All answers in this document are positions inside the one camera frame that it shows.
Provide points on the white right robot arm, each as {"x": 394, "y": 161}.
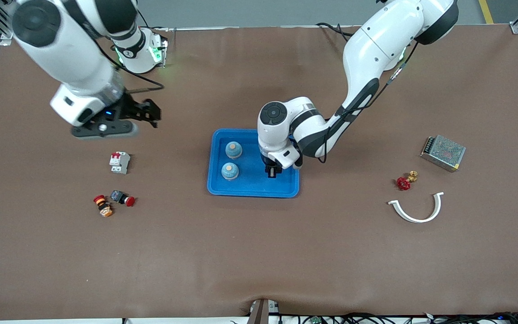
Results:
{"x": 74, "y": 58}

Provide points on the red emergency stop button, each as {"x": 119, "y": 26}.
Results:
{"x": 122, "y": 198}

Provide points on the grey metal bracket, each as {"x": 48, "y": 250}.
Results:
{"x": 261, "y": 312}

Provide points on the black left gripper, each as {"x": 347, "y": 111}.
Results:
{"x": 271, "y": 170}

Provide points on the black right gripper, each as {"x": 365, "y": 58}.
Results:
{"x": 138, "y": 109}

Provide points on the white red circuit breaker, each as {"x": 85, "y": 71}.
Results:
{"x": 119, "y": 163}

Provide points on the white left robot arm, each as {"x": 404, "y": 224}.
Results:
{"x": 376, "y": 45}

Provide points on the metal mesh power supply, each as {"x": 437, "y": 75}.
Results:
{"x": 443, "y": 153}

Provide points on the orange red push button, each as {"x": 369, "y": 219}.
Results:
{"x": 104, "y": 207}

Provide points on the light blue bell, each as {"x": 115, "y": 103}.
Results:
{"x": 234, "y": 150}
{"x": 230, "y": 171}

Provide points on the blue plastic tray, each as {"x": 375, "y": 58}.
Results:
{"x": 250, "y": 186}

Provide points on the white curved pipe clamp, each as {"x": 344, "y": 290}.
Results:
{"x": 416, "y": 220}

